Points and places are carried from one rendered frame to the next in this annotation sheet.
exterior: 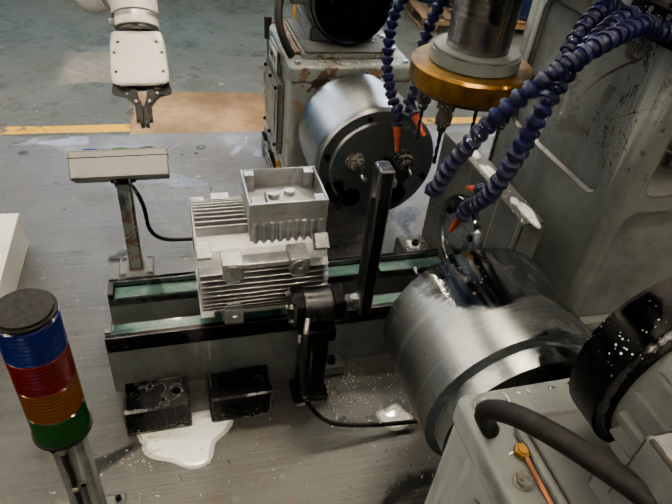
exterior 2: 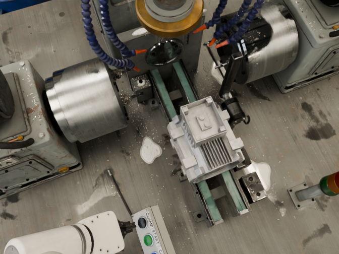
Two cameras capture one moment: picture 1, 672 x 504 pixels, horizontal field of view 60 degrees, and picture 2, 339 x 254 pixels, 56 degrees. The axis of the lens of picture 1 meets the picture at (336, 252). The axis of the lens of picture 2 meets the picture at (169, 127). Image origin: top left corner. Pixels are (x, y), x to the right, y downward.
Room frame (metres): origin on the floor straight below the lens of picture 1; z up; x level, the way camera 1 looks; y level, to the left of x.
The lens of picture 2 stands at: (0.87, 0.42, 2.01)
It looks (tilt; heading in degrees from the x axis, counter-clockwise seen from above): 71 degrees down; 269
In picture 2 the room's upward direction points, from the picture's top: 1 degrees counter-clockwise
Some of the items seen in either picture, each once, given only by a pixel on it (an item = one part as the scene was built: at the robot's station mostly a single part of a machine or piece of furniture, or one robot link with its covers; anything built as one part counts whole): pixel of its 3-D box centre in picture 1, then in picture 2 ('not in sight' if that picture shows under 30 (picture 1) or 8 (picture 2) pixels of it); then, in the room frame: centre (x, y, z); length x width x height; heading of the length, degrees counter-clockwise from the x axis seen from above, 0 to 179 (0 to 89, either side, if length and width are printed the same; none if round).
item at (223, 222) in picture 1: (257, 252); (204, 143); (0.75, 0.13, 1.01); 0.20 x 0.19 x 0.19; 109
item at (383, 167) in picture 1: (371, 243); (229, 77); (0.67, -0.05, 1.12); 0.04 x 0.03 x 0.26; 109
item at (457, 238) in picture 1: (457, 235); (165, 53); (0.86, -0.22, 1.01); 0.15 x 0.02 x 0.15; 19
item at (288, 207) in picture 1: (282, 203); (202, 122); (0.76, 0.09, 1.11); 0.12 x 0.11 x 0.07; 109
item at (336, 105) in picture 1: (356, 133); (75, 105); (1.17, -0.01, 1.04); 0.37 x 0.25 x 0.25; 19
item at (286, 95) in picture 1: (328, 108); (11, 135); (1.40, 0.06, 0.99); 0.35 x 0.31 x 0.37; 19
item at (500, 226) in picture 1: (483, 250); (159, 46); (0.88, -0.28, 0.97); 0.30 x 0.11 x 0.34; 19
